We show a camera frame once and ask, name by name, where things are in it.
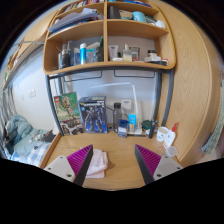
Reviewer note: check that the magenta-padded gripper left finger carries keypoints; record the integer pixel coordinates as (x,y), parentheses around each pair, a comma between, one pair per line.
(79,160)

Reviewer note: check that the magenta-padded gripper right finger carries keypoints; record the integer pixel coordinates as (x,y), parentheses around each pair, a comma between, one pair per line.
(149,159)

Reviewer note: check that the pale pink towel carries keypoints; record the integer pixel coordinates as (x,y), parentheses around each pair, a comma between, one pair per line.
(99,163)

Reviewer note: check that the clear plastic container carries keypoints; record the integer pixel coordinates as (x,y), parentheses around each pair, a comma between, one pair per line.
(171,151)

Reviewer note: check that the white mug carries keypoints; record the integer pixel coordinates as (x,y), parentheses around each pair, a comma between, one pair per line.
(161,134)

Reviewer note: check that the white bottle with red cap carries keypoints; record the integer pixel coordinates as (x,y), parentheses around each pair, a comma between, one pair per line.
(169,138)

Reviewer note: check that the black electric shaver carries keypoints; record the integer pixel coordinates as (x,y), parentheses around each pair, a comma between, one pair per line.
(152,130)

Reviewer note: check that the dark green round object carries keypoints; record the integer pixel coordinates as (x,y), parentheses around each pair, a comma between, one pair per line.
(146,125)

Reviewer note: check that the white crumpled bag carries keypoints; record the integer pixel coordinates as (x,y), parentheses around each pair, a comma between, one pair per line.
(56,129)

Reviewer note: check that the light blue and orange carton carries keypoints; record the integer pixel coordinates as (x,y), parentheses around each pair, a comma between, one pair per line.
(132,122)

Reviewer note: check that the small dark blue box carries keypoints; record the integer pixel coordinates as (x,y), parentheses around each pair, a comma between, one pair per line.
(123,128)

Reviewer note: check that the blue robot model kit box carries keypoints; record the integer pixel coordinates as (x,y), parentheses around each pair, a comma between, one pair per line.
(93,115)

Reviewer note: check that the green tree figure toy box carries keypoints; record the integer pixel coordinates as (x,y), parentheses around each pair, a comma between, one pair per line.
(68,113)

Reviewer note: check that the dark transparent water bottle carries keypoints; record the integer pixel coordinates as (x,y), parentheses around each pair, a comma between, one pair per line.
(117,118)

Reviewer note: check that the bed with blue bedding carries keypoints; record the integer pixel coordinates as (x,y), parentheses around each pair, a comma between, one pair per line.
(23,141)

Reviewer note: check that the white desk lamp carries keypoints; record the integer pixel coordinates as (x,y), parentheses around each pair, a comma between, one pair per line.
(136,100)

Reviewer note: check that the green patterned cloth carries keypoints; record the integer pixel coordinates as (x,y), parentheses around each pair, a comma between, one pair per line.
(215,133)

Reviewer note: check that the wooden shelf unit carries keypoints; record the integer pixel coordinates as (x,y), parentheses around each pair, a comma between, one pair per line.
(105,30)

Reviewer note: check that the white wall outlet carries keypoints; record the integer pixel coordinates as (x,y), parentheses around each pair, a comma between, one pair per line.
(126,104)

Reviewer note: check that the grey metal desk frame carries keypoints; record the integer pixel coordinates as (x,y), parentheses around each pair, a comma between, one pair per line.
(170,90)

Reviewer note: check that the white wall switch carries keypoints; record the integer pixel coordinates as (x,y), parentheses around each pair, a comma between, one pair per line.
(32,93)

